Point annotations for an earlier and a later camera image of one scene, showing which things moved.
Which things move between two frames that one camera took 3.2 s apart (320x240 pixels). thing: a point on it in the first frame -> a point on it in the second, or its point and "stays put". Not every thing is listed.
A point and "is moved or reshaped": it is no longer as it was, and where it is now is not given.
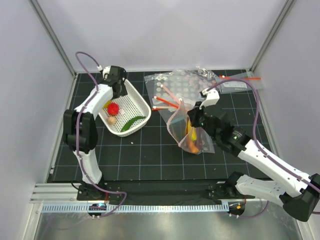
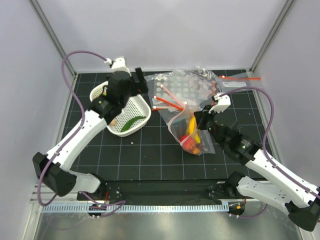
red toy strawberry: x=113 y=109 is moved or reshaped
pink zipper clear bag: x=195 y=140 stays put
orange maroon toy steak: x=193 y=148 stays put
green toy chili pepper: x=127 y=124 stays put
